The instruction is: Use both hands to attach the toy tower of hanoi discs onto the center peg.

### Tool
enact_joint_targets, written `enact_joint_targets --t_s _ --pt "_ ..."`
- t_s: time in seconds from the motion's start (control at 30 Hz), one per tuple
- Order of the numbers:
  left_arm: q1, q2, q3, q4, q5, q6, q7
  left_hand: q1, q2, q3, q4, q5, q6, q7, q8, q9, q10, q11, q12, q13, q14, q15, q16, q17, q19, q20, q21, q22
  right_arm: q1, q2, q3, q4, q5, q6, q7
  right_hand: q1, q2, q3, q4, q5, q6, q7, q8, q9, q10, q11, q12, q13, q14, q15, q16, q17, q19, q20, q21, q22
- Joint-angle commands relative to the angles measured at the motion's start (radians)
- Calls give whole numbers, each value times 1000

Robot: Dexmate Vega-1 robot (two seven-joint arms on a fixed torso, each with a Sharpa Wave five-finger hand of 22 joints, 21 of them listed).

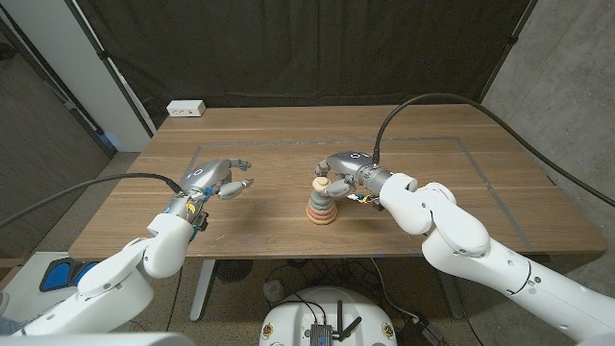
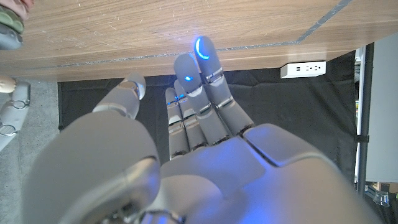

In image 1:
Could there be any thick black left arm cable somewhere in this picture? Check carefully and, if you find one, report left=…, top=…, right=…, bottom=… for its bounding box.
left=0, top=172, right=186, bottom=230

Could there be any black power adapter box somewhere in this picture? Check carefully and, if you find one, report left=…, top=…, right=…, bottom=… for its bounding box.
left=396, top=316, right=446, bottom=346

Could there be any small black floor fan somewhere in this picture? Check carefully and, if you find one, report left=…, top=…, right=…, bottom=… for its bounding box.
left=214, top=259, right=254, bottom=284

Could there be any white table leg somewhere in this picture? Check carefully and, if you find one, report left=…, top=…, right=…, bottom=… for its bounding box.
left=189, top=259, right=217, bottom=322

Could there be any grey router with black antennas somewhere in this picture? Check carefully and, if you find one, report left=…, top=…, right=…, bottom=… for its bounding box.
left=309, top=300, right=363, bottom=346

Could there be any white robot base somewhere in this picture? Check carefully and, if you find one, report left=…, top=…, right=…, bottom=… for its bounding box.
left=258, top=286, right=399, bottom=346

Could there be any grey table leg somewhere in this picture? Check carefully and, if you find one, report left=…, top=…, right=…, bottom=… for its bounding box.
left=436, top=273, right=466, bottom=321

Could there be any grey toy disc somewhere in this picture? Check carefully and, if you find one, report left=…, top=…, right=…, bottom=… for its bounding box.
left=309, top=189, right=337, bottom=207

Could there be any person's leg in blue jeans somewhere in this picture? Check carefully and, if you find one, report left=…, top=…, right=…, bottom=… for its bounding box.
left=0, top=314, right=25, bottom=336

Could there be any black backdrop curtain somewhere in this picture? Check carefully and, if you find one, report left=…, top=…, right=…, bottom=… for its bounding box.
left=74, top=0, right=534, bottom=130

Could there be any blue foot pedal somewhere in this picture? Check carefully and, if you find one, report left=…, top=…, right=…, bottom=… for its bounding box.
left=71, top=260, right=100, bottom=288
left=38, top=258, right=73, bottom=293

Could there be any thin black left wrist cable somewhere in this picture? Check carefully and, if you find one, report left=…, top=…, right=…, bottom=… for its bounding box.
left=129, top=266, right=185, bottom=334

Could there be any grey tape outline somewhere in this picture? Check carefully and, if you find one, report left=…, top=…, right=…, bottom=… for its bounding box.
left=143, top=136, right=537, bottom=259

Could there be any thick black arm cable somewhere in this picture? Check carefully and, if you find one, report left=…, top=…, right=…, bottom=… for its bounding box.
left=0, top=172, right=186, bottom=230
left=372, top=92, right=615, bottom=209

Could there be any round grey floor object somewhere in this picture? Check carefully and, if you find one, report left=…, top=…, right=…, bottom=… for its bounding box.
left=262, top=280, right=285, bottom=303

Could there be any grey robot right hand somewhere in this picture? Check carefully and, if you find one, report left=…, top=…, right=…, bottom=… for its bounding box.
left=314, top=150, right=394, bottom=199

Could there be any white power strip box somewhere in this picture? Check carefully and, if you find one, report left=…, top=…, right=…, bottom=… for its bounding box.
left=165, top=99, right=207, bottom=118

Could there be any white floor platform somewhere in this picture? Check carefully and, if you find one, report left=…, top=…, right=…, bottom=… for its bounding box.
left=0, top=252, right=68, bottom=328

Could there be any white robot torso edge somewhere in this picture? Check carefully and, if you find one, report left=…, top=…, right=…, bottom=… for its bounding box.
left=0, top=332, right=196, bottom=346

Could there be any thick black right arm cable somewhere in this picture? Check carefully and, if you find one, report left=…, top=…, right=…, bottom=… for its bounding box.
left=372, top=92, right=615, bottom=209

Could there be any black backdrop stand pole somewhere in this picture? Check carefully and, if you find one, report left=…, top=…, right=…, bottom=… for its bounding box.
left=477, top=0, right=539, bottom=105
left=63, top=0, right=159, bottom=138

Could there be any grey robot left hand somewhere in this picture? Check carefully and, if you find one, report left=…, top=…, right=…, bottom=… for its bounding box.
left=165, top=158, right=255, bottom=226

